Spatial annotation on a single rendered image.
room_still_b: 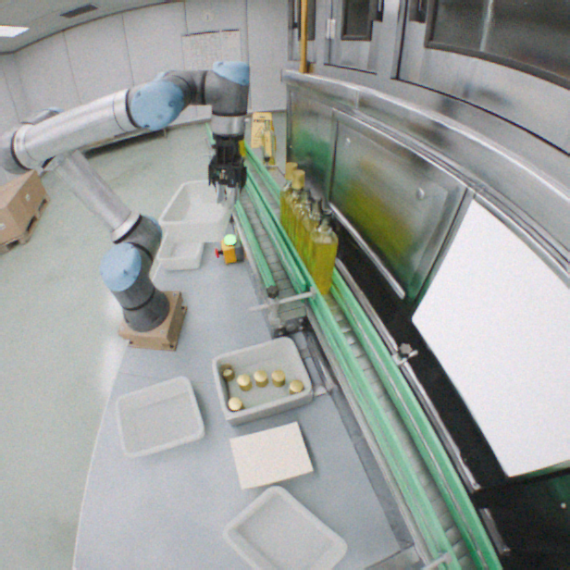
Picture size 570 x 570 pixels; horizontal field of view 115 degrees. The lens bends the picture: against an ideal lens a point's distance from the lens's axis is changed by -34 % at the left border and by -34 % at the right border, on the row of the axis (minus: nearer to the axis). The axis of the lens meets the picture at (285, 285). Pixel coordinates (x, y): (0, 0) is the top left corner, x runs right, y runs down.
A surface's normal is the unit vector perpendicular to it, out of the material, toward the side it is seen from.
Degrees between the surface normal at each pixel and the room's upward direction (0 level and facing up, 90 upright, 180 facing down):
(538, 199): 90
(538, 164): 90
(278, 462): 0
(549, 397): 90
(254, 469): 0
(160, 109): 92
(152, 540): 0
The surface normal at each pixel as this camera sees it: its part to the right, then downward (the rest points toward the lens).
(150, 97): 0.06, 0.76
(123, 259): 0.01, -0.55
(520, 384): -0.95, 0.24
